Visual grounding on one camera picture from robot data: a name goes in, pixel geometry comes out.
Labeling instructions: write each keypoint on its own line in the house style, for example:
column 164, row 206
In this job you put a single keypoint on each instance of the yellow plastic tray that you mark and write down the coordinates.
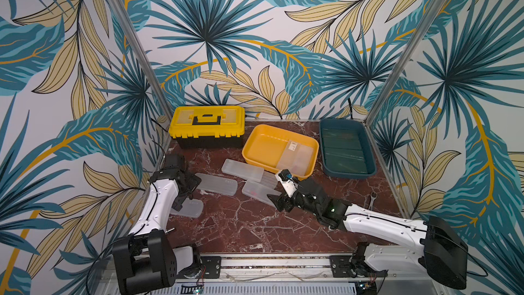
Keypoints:
column 266, row 143

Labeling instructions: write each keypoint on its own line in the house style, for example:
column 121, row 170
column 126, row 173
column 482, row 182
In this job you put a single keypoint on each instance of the teal plastic tray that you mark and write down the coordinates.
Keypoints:
column 346, row 150

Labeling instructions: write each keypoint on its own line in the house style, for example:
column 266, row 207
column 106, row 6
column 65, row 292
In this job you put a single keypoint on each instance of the right aluminium frame post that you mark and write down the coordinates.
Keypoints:
column 425, row 23

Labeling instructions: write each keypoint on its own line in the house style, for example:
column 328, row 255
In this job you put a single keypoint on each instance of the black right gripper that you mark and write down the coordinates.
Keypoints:
column 293, row 199

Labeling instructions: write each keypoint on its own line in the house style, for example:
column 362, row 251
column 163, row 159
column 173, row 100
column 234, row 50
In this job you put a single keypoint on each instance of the yellow black toolbox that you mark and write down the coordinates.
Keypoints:
column 208, row 127

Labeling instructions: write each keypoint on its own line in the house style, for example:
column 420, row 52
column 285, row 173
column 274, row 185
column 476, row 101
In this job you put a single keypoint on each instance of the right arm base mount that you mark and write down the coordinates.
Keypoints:
column 347, row 266

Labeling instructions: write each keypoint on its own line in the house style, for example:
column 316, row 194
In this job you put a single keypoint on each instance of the clear pencil case pink inside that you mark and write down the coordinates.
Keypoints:
column 259, row 192

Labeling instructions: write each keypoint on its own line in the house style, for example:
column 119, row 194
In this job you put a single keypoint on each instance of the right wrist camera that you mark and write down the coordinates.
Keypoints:
column 287, row 180

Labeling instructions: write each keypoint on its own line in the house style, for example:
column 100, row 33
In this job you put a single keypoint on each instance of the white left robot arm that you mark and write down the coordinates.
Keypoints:
column 144, row 259

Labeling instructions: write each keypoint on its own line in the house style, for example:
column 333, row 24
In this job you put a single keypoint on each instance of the silver green ratchet wrench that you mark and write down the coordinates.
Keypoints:
column 373, row 197

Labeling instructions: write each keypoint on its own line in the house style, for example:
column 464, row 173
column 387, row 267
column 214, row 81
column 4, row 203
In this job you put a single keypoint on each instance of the clear ribbed pencil case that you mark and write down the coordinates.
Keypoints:
column 269, row 180

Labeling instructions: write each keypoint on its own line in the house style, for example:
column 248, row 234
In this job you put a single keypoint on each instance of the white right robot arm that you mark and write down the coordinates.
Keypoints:
column 430, row 247

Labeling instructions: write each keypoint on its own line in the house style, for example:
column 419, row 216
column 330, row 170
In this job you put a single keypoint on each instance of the clear pencil case labelled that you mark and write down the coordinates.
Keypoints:
column 288, row 156

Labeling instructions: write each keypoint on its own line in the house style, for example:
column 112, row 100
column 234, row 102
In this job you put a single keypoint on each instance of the clear pencil case top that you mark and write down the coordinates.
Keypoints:
column 242, row 170

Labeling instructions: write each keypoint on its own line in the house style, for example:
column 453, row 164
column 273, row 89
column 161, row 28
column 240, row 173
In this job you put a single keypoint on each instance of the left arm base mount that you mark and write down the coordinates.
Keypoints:
column 208, row 267

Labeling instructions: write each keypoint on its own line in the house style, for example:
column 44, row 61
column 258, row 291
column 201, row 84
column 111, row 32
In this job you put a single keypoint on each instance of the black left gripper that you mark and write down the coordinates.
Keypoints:
column 192, row 181

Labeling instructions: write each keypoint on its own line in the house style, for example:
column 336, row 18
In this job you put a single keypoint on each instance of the aluminium front rail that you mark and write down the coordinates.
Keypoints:
column 284, row 273

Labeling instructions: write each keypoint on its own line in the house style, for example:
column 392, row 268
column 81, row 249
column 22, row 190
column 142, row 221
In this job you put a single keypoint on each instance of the aluminium frame post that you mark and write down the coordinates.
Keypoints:
column 134, row 42
column 425, row 23

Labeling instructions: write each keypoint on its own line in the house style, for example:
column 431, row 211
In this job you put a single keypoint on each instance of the left aluminium frame post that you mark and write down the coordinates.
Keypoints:
column 134, row 42

